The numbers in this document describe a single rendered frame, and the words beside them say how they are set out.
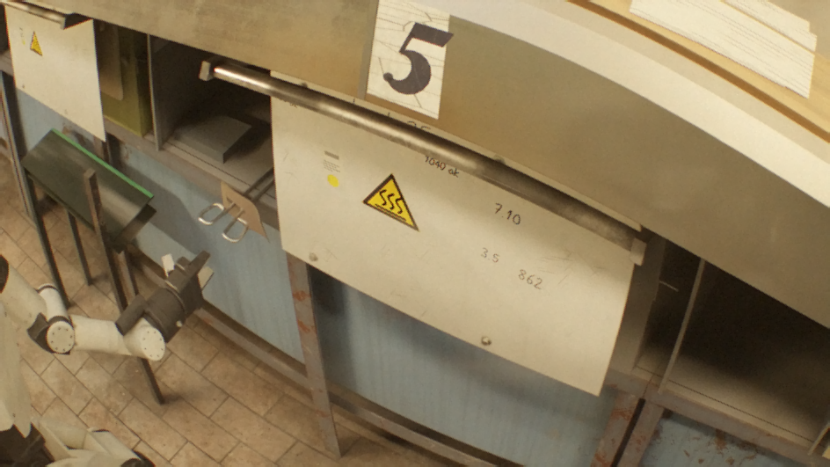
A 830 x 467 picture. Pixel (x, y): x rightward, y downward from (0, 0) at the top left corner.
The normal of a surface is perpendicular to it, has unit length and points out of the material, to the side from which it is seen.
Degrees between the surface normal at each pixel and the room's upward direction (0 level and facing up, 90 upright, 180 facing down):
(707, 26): 27
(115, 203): 0
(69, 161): 0
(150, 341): 57
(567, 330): 90
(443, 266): 90
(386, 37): 80
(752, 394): 0
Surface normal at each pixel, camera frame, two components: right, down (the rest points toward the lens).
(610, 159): -0.54, 0.45
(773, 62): -0.25, -0.37
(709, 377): 0.00, -0.71
